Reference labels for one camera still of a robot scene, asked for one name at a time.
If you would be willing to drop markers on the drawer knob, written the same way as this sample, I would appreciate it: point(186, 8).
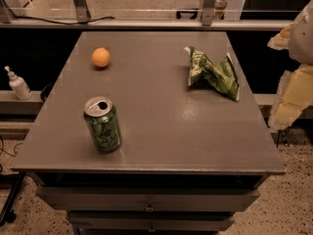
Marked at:
point(152, 229)
point(149, 208)

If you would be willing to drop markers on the orange fruit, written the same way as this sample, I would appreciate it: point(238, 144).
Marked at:
point(101, 57)

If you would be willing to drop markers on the top drawer knob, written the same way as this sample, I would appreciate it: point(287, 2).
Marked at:
point(149, 208)

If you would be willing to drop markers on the white pump bottle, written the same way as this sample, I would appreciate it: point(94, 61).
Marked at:
point(18, 85)

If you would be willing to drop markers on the green soda can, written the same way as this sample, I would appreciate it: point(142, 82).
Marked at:
point(101, 118)

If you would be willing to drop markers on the metal frame post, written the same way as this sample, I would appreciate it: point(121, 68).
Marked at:
point(207, 12)
point(82, 12)

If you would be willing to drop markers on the grey drawer cabinet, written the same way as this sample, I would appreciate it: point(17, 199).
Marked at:
point(197, 156)

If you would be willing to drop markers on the lower drawer knob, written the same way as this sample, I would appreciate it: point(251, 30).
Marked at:
point(152, 229)

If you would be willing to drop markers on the metal frame post right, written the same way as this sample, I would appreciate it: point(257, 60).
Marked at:
point(207, 12)

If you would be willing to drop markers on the green jalapeno chip bag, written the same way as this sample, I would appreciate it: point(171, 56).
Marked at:
point(221, 77)

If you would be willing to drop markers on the metal frame post left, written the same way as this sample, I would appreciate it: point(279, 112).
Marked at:
point(82, 12)

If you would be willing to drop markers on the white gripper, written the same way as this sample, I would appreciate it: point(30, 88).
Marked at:
point(303, 39)

